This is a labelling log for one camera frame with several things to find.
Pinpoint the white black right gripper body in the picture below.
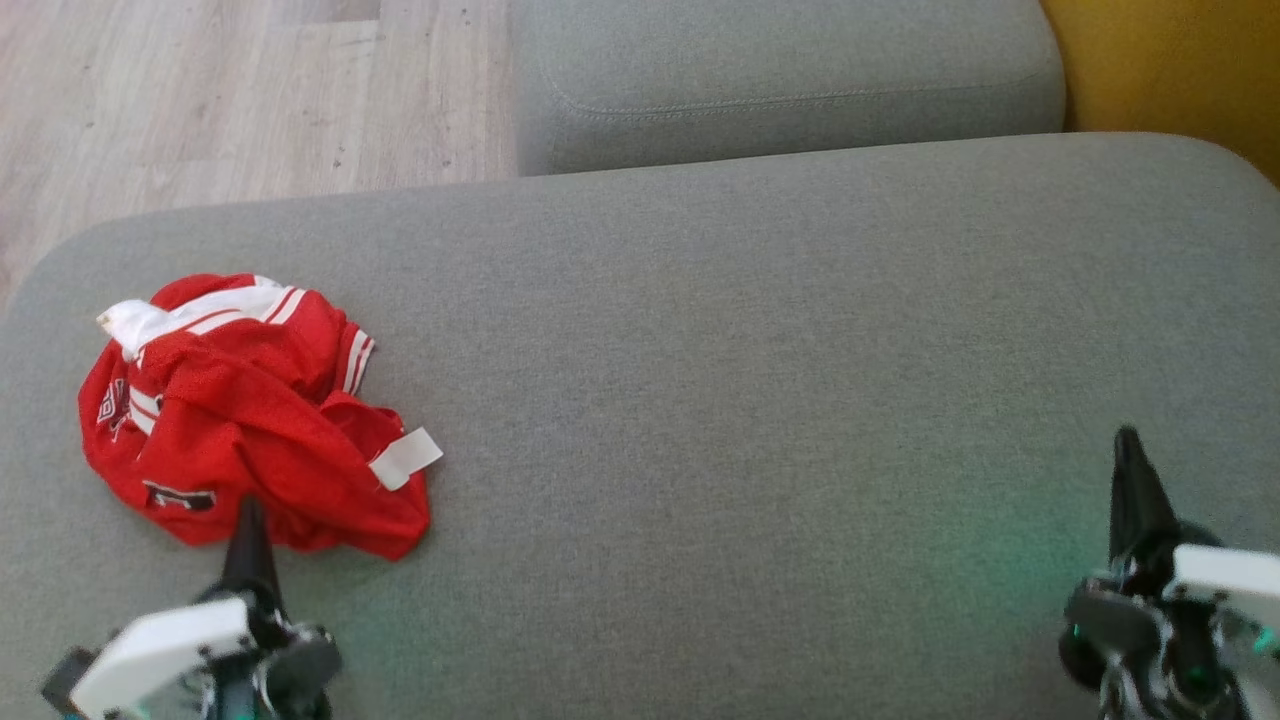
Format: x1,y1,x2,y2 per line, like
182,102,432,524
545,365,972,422
1058,545,1280,720

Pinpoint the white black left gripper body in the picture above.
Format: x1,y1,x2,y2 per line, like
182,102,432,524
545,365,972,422
68,590,343,720

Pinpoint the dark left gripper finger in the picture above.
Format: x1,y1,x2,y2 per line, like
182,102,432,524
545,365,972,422
250,497,284,613
222,497,253,601

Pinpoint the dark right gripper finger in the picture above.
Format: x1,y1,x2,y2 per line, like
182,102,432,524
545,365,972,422
1128,427,1181,586
1110,427,1146,586

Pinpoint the red basketball jersey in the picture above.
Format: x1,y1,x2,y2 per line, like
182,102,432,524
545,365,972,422
97,273,444,561

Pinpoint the large grey sofa cushion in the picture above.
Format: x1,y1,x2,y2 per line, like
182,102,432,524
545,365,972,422
0,132,1280,720

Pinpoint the yellow sofa backrest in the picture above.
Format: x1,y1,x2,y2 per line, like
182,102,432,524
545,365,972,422
1040,0,1280,186

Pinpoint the small grey sofa cushion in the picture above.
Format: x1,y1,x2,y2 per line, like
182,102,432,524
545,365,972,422
510,0,1067,178

